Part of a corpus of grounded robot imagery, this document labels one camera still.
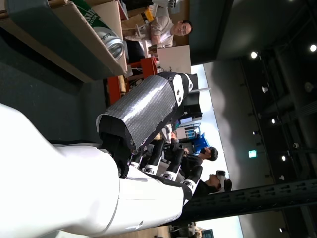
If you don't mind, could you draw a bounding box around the white monitor back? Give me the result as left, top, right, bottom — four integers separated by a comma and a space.
157, 45, 191, 74

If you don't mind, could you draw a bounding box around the open cardboard box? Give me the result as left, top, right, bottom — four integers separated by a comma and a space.
0, 0, 128, 84

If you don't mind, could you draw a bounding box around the person in beige shirt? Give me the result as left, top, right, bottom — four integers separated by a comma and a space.
125, 16, 193, 62

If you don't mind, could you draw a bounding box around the orange metal shelf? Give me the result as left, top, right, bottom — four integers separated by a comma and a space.
106, 57, 158, 105

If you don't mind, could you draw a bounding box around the black perforated rack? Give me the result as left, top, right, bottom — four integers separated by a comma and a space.
183, 178, 317, 224

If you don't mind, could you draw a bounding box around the person with VR headset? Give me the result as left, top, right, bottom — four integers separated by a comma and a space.
198, 170, 233, 198

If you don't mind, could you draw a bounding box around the blue crate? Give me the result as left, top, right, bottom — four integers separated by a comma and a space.
192, 132, 211, 152

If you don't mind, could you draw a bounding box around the green white soda can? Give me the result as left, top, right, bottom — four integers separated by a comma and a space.
71, 0, 124, 61

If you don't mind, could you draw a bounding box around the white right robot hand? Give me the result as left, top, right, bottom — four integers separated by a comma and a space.
0, 71, 204, 236

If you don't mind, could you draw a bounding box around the person with black mask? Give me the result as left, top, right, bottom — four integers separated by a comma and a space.
170, 146, 219, 174

